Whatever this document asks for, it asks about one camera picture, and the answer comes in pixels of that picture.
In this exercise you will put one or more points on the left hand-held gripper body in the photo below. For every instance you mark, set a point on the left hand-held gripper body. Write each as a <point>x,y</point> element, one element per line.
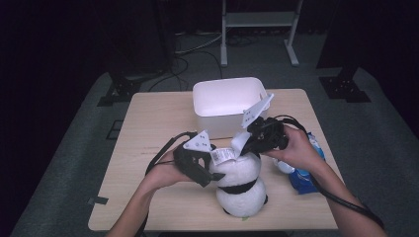
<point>187,163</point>

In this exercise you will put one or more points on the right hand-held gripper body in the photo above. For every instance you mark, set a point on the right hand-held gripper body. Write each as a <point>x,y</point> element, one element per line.
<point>270,135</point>

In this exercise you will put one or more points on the white wet wipe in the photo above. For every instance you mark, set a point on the white wet wipe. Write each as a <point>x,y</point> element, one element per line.
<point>239,141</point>

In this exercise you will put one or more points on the panda plush toy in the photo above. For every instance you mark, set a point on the panda plush toy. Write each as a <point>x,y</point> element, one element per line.
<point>240,204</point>

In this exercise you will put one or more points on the white plastic bin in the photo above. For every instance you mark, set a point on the white plastic bin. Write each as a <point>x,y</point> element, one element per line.
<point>224,98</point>

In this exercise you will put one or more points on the blue wet wipes pack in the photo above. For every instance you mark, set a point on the blue wet wipes pack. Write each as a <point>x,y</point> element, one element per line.
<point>301,182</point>

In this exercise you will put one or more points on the person's left hand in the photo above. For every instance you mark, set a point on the person's left hand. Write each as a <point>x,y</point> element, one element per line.
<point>164,174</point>

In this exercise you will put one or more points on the person's right hand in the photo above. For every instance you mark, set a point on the person's right hand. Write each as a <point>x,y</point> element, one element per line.
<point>301,151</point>

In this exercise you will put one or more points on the dark floor hatch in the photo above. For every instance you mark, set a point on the dark floor hatch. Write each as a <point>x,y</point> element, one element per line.
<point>114,131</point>

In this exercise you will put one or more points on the black stand base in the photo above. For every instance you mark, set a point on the black stand base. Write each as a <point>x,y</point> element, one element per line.
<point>122,89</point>
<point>344,89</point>

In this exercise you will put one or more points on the grey table edge clip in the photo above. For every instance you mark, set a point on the grey table edge clip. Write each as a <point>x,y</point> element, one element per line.
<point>99,200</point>

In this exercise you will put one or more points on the white metal stand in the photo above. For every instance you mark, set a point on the white metal stand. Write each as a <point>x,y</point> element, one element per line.
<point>260,19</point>

